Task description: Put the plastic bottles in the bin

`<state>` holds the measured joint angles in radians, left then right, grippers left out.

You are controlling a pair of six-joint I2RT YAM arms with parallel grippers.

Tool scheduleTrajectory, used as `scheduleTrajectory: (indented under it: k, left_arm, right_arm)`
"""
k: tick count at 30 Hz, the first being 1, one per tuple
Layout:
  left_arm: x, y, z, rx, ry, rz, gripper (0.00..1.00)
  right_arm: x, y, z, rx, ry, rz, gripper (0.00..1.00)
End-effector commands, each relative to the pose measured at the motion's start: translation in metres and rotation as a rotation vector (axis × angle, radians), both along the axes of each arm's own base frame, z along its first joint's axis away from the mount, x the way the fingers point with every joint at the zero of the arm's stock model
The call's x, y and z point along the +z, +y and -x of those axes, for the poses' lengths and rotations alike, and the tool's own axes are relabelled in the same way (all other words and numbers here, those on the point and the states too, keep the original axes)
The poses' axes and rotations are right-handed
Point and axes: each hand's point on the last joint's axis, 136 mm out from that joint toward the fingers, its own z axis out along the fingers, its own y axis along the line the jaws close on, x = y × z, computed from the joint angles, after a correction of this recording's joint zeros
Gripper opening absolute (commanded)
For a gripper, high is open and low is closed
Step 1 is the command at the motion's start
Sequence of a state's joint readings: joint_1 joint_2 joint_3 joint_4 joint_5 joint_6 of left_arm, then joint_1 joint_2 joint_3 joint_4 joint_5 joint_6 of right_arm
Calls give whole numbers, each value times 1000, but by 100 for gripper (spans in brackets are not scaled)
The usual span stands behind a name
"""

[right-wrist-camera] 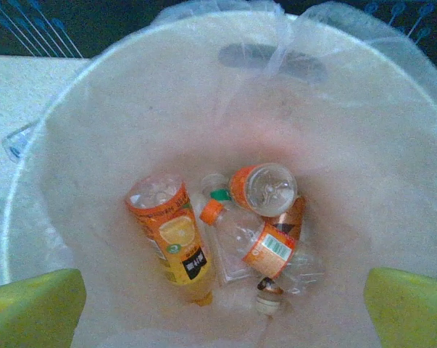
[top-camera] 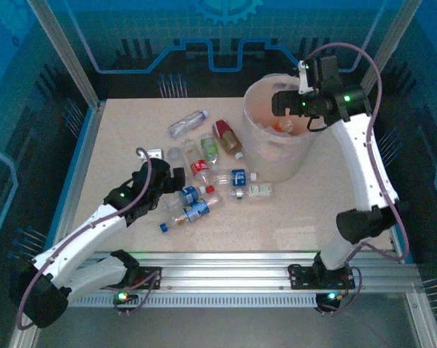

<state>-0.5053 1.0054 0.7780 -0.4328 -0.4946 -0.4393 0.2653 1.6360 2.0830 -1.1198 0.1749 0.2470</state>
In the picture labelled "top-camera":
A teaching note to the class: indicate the large clear unlabelled bottle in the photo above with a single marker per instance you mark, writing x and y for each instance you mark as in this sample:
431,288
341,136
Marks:
174,154

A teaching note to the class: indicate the green LED control board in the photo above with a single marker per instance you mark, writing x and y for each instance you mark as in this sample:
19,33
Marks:
122,295
330,296

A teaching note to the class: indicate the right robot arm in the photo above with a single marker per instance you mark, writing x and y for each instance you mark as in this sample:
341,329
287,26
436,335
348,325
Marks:
359,163

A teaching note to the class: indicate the blue label bottle red cap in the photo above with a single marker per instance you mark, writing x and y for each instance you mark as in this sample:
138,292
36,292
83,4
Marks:
191,194

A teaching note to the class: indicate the clear plastic bin liner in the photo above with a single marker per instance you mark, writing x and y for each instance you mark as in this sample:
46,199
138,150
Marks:
261,152

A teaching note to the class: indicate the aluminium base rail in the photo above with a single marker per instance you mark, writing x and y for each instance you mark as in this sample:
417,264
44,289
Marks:
221,268

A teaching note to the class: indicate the green lime label bottle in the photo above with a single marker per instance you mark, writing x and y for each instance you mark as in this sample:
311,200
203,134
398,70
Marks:
209,146

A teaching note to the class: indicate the aluminium lower frame rail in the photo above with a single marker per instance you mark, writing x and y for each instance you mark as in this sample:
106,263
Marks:
426,326
22,339

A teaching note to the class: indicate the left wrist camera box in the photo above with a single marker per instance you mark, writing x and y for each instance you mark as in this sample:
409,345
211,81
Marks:
154,153

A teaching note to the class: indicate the small clear bottle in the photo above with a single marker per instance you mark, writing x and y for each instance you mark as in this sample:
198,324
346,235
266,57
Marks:
191,149

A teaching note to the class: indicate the clear bottle pale cap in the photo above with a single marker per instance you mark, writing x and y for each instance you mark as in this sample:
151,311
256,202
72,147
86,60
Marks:
185,125

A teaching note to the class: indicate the red gold label bottle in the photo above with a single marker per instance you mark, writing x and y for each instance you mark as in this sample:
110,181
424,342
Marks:
227,139

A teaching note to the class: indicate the aluminium frame post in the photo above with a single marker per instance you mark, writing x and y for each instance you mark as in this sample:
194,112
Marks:
72,61
394,36

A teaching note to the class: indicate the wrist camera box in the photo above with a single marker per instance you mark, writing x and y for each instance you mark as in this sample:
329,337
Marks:
154,153
304,81

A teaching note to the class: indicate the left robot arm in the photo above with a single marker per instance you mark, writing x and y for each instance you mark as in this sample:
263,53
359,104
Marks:
77,235

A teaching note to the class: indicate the blue label bottle white cap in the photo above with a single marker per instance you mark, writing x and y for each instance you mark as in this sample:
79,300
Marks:
238,176

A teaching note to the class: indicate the orange juice bottle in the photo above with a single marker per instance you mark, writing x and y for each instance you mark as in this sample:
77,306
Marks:
287,126

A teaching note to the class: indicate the small bottle green white label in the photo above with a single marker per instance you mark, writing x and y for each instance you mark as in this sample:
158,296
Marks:
260,190

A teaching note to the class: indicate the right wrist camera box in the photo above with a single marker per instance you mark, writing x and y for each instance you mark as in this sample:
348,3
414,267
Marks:
304,81

